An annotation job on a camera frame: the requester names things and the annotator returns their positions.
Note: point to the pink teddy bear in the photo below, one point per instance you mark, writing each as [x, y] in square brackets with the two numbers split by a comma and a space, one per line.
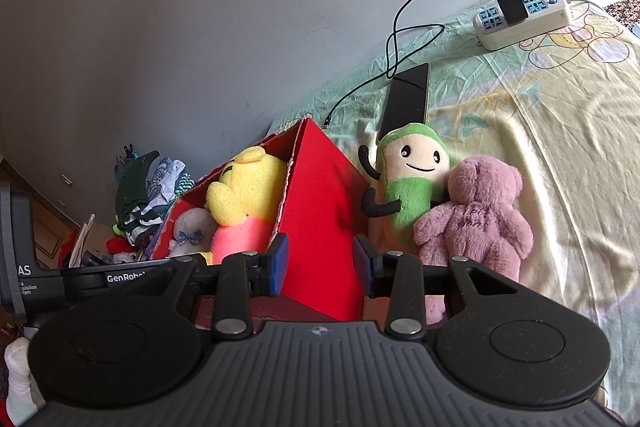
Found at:
[475, 227]

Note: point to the small green toy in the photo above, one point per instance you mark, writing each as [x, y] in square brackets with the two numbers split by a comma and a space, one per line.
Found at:
[118, 226]

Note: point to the yellow bear plush toy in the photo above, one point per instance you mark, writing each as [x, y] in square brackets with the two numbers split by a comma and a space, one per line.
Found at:
[245, 187]

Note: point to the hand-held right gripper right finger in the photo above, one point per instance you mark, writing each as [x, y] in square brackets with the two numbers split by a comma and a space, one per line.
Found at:
[361, 264]

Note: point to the pile of clothes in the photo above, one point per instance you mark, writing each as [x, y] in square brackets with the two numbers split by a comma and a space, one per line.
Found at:
[145, 197]

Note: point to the green plush doll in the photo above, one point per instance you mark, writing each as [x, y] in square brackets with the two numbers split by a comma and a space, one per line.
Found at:
[410, 197]

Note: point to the red cardboard box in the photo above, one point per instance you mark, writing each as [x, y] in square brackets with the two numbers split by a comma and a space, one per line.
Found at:
[320, 187]

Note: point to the grey teddy bear blue bow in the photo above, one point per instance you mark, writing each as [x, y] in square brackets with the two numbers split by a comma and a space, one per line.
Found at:
[195, 222]

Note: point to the brown patterned blanket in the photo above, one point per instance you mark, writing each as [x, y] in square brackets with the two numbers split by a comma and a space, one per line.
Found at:
[627, 9]

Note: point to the white power strip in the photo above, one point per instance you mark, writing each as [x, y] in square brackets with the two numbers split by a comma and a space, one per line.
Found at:
[545, 19]

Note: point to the stack of books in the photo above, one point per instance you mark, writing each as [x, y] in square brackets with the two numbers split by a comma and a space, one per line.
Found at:
[82, 242]

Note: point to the pale green printed bed sheet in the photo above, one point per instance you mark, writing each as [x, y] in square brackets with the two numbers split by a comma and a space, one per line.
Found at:
[575, 167]

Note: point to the wooden cabinet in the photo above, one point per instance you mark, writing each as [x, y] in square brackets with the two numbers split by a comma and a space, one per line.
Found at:
[50, 227]

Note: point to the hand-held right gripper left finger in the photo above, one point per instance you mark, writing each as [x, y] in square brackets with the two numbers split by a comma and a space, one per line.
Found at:
[279, 264]

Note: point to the black smartphone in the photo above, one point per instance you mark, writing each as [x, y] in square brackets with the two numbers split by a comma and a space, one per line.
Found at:
[407, 102]

